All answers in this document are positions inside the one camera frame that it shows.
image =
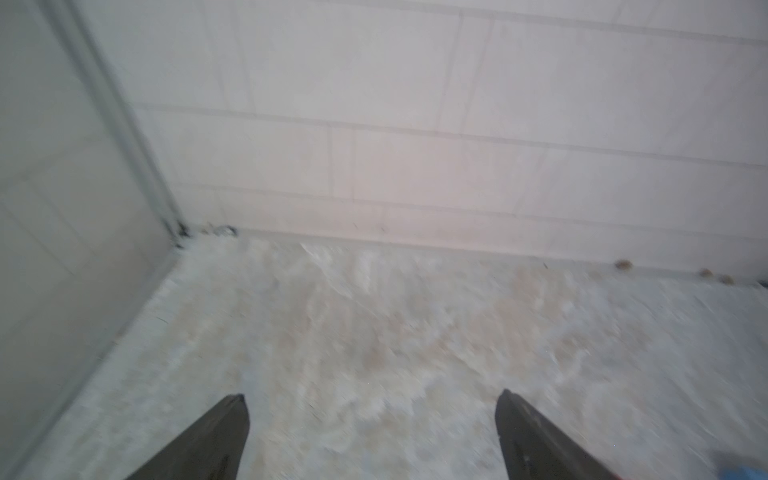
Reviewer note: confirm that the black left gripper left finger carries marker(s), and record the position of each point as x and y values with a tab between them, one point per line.
210	448

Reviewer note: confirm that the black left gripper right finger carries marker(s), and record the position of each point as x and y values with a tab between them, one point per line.
533	447

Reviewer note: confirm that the long blue lego brick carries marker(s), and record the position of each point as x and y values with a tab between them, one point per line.
731	466

